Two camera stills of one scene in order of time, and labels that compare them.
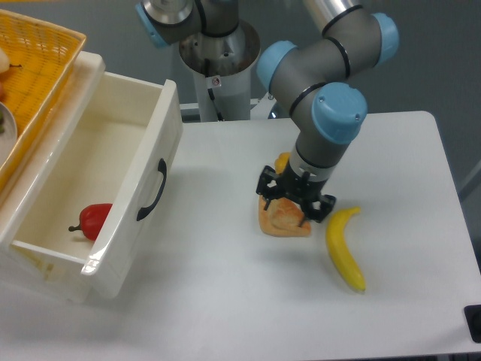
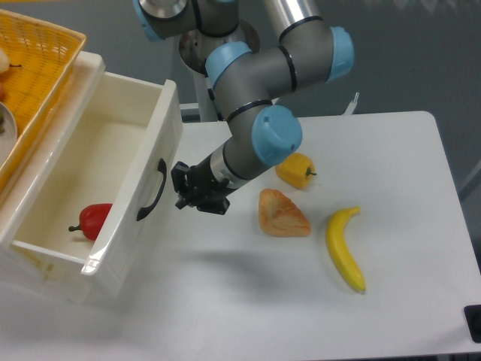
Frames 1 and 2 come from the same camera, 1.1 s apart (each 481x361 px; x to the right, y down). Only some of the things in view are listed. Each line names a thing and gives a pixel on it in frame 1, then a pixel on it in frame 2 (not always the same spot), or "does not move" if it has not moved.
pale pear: x=4 y=65 does not move
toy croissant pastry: x=282 y=218 does not move
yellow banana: x=336 y=236 does not move
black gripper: x=303 y=188 → x=206 y=191
